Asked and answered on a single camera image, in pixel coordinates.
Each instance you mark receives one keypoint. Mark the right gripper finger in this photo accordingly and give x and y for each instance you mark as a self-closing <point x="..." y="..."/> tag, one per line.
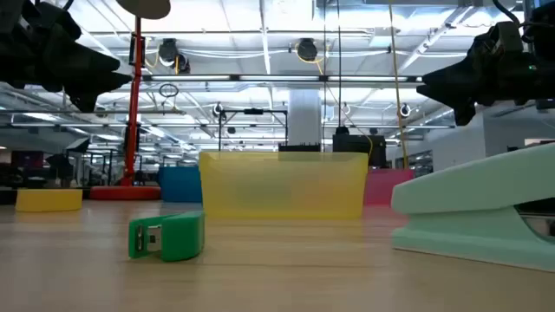
<point x="455" y="76"/>
<point x="464" y="102"/>

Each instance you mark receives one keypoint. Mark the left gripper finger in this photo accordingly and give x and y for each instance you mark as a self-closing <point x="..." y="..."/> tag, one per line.
<point x="82" y="65"/>
<point x="95" y="89"/>

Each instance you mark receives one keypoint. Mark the mint green stapler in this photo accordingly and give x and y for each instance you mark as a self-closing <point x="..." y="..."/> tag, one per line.
<point x="455" y="190"/>

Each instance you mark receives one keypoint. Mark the yellow-orange tape roll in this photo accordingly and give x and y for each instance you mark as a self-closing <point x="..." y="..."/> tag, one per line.
<point x="48" y="200"/>

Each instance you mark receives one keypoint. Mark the black studio softbox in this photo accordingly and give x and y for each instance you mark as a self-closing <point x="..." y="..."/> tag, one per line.
<point x="79" y="145"/>

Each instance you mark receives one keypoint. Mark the red desk lamp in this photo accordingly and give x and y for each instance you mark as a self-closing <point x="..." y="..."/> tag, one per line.
<point x="126" y="193"/>

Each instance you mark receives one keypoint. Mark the pink plastic bin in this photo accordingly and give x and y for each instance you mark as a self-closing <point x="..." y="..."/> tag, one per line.
<point x="386" y="186"/>

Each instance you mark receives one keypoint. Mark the black equipment box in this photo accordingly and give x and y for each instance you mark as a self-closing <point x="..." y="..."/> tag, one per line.
<point x="357" y="149"/>

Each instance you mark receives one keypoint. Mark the blue plastic bin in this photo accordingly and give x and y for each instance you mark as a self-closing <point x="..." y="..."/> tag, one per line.
<point x="180" y="184"/>

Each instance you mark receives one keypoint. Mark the white building column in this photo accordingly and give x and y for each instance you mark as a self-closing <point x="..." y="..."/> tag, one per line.
<point x="304" y="117"/>

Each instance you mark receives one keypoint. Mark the black low rack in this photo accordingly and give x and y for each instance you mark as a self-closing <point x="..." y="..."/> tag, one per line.
<point x="299" y="147"/>

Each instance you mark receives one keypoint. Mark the long ceiling light bar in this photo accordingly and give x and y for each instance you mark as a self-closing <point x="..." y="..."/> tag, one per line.
<point x="277" y="78"/>

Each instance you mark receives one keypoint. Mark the yellow translucent plastic bin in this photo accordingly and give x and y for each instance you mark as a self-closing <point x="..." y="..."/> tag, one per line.
<point x="282" y="186"/>

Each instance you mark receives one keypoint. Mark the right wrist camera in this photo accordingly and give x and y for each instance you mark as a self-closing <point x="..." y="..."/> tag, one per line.
<point x="508" y="38"/>

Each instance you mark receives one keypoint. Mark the black aluminium table frame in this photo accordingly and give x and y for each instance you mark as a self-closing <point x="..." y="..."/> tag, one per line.
<point x="8" y="197"/>

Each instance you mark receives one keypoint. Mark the black metal frame rig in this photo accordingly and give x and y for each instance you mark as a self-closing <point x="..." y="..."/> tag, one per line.
<point x="253" y="111"/>

